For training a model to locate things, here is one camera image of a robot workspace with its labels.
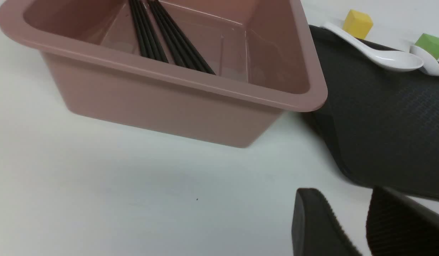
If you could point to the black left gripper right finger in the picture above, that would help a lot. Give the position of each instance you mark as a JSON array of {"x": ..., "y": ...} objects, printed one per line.
[{"x": 399, "y": 226}]

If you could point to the black chopstick bundle right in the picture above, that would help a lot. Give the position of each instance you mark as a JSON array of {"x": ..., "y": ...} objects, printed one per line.
[{"x": 183, "y": 52}]

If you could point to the black textured tray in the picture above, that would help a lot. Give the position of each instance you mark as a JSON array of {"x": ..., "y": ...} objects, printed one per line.
[{"x": 381, "y": 127}]

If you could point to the white ceramic spoon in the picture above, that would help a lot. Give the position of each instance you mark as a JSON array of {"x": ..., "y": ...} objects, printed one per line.
[
  {"x": 392, "y": 60},
  {"x": 430, "y": 64}
]

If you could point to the black chopstick bundle left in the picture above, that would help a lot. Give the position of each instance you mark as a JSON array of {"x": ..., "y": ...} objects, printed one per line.
[{"x": 148, "y": 42}]

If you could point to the yellow cube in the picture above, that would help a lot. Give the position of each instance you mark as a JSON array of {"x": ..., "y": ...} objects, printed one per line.
[{"x": 358, "y": 24}]

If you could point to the green cube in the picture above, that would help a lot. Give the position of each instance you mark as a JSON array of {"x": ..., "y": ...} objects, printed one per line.
[{"x": 429, "y": 43}]

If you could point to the black chopstick bundle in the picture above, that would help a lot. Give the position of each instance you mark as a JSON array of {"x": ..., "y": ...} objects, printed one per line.
[
  {"x": 183, "y": 52},
  {"x": 148, "y": 42}
]

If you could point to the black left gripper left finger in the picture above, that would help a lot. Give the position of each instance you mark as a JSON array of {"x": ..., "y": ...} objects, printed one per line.
[{"x": 315, "y": 228}]

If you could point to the pink plastic bin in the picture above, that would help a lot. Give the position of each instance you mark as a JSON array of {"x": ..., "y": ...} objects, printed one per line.
[{"x": 261, "y": 51}]

